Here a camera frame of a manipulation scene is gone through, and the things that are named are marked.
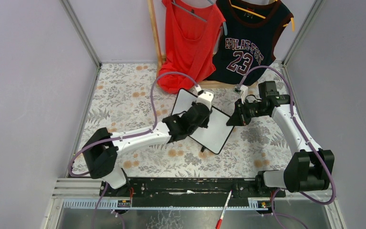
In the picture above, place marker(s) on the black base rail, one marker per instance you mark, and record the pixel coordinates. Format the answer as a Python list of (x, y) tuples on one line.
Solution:
[(150, 186)]

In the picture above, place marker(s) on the red tank top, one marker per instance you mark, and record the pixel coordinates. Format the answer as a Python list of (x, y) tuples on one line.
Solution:
[(189, 45)]

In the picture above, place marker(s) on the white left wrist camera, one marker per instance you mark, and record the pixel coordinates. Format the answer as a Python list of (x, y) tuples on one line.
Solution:
[(206, 98)]

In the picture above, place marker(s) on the red marker pen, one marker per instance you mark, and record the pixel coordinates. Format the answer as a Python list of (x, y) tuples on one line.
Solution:
[(218, 224)]

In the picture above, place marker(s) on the navy basketball jersey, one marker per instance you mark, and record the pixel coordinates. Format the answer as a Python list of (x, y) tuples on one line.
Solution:
[(250, 43)]

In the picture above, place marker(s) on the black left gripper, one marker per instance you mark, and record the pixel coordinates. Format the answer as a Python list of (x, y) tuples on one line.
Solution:
[(200, 110)]

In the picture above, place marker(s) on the black framed whiteboard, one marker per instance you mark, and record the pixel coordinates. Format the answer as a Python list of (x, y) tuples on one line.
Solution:
[(216, 134)]

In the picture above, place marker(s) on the wooden clothes rack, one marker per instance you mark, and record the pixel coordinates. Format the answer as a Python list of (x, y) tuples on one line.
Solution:
[(162, 57)]

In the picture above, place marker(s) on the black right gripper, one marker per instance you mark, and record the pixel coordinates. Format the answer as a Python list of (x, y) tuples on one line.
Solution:
[(240, 112)]

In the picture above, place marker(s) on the grey clothes hanger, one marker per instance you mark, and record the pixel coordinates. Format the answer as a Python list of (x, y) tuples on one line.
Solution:
[(224, 26)]

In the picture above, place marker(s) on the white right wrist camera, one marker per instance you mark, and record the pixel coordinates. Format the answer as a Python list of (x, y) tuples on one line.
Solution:
[(242, 90)]

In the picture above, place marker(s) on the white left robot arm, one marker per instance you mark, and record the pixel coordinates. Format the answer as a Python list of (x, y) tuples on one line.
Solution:
[(101, 150)]

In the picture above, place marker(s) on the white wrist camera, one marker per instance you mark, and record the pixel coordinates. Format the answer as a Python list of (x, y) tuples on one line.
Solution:
[(242, 90), (206, 98)]

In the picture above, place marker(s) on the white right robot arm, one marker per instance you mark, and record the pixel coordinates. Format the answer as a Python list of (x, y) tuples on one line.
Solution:
[(310, 166)]

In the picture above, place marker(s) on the yellow clothes hanger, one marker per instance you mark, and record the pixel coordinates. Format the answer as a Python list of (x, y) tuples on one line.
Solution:
[(260, 16)]

